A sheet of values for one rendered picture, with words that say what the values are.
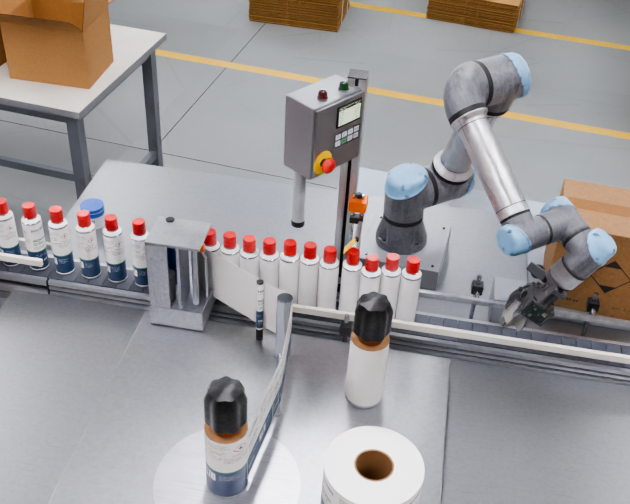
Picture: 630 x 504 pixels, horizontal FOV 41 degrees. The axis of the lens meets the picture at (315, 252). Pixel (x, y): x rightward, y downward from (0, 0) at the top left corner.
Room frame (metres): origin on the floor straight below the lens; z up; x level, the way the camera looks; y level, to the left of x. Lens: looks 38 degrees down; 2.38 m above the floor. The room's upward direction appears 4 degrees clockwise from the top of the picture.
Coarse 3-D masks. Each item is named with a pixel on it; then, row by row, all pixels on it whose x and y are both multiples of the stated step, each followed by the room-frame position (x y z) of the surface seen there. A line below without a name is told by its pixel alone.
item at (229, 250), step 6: (228, 234) 1.74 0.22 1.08; (234, 234) 1.74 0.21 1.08; (228, 240) 1.72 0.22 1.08; (234, 240) 1.73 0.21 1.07; (222, 246) 1.73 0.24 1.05; (228, 246) 1.72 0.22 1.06; (234, 246) 1.73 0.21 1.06; (222, 252) 1.72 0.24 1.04; (228, 252) 1.71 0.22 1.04; (234, 252) 1.72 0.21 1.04; (228, 258) 1.71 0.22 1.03; (234, 258) 1.71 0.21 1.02; (234, 264) 1.71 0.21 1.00
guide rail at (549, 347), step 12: (300, 312) 1.66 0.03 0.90; (312, 312) 1.66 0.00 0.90; (324, 312) 1.66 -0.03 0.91; (336, 312) 1.65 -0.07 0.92; (348, 312) 1.66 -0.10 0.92; (396, 324) 1.63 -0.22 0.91; (408, 324) 1.63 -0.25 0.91; (420, 324) 1.63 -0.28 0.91; (456, 336) 1.61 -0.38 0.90; (468, 336) 1.60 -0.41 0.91; (480, 336) 1.60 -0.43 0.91; (492, 336) 1.60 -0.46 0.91; (504, 336) 1.60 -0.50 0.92; (528, 348) 1.58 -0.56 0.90; (540, 348) 1.58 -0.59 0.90; (552, 348) 1.58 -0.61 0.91; (564, 348) 1.57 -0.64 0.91; (576, 348) 1.57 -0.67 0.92; (612, 360) 1.56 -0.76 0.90; (624, 360) 1.55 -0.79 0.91
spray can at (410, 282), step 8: (416, 256) 1.69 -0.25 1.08; (408, 264) 1.67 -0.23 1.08; (416, 264) 1.66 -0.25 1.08; (408, 272) 1.67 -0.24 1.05; (416, 272) 1.67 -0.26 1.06; (408, 280) 1.66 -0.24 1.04; (416, 280) 1.66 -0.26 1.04; (400, 288) 1.67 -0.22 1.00; (408, 288) 1.65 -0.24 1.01; (416, 288) 1.66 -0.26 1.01; (400, 296) 1.67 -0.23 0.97; (408, 296) 1.65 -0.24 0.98; (416, 296) 1.66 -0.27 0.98; (400, 304) 1.66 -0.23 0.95; (408, 304) 1.65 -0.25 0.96; (416, 304) 1.67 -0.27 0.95; (400, 312) 1.66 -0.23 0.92; (408, 312) 1.65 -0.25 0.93; (408, 320) 1.65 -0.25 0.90
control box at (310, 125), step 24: (288, 96) 1.76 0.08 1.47; (312, 96) 1.76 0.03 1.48; (336, 96) 1.77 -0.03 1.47; (360, 96) 1.80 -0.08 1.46; (288, 120) 1.75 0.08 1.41; (312, 120) 1.70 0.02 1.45; (336, 120) 1.75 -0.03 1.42; (360, 120) 1.81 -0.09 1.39; (288, 144) 1.75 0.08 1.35; (312, 144) 1.70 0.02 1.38; (312, 168) 1.70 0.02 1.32
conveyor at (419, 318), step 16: (80, 272) 1.80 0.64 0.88; (128, 272) 1.81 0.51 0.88; (128, 288) 1.74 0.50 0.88; (144, 288) 1.75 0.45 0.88; (224, 304) 1.70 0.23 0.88; (336, 304) 1.73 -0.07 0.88; (320, 320) 1.66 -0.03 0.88; (336, 320) 1.66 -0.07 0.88; (416, 320) 1.68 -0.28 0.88; (432, 320) 1.69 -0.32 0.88; (448, 320) 1.69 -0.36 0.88; (432, 336) 1.62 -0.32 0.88; (448, 336) 1.63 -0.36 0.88; (512, 336) 1.64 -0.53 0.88; (528, 336) 1.65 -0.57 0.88; (544, 336) 1.65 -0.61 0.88; (528, 352) 1.59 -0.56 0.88; (544, 352) 1.59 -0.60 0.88; (624, 352) 1.61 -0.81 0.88
